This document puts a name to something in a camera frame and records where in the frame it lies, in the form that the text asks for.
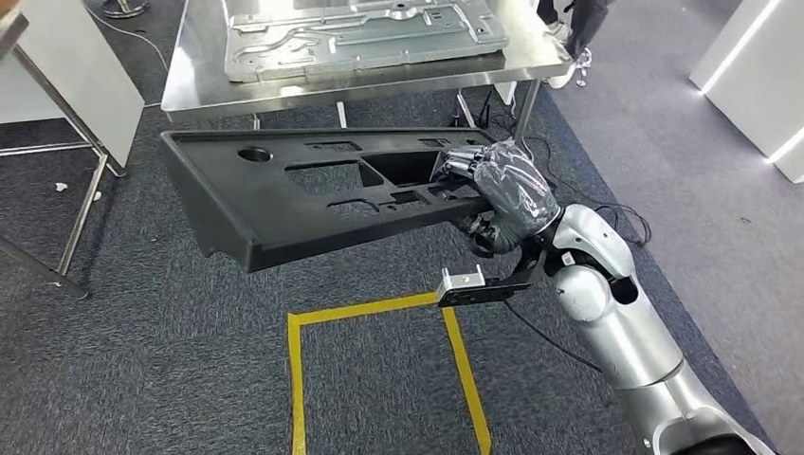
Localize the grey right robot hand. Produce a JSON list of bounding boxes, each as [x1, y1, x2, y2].
[[439, 140, 562, 256]]

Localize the black plastic panel part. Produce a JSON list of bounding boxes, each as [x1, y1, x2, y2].
[[161, 127, 498, 273]]

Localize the stainless steel workbench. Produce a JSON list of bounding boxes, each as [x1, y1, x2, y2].
[[161, 0, 573, 142]]

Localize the seated person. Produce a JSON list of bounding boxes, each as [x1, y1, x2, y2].
[[537, 0, 613, 89]]

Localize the stamped metal panel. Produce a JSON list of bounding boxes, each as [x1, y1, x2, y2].
[[224, 0, 510, 84]]

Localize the white lit plinth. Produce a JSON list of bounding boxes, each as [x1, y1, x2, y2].
[[688, 0, 804, 158], [774, 125, 804, 185]]

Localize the white side table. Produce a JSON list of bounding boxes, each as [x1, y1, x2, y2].
[[0, 0, 146, 300]]

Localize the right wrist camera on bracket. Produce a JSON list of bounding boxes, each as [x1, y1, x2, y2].
[[436, 247, 549, 309]]

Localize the black floor cables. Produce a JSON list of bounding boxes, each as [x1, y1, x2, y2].
[[521, 135, 653, 247]]

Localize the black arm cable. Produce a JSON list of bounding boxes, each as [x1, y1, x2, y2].
[[502, 300, 601, 372]]

